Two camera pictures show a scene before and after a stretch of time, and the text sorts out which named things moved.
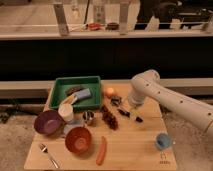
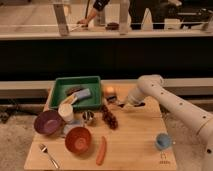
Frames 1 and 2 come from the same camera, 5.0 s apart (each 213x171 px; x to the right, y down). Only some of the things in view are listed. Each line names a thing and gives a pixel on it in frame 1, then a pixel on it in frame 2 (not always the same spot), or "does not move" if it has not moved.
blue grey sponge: [83, 94] does not move
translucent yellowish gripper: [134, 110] → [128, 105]
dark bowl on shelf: [112, 26] does not move
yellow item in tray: [69, 99] does not move
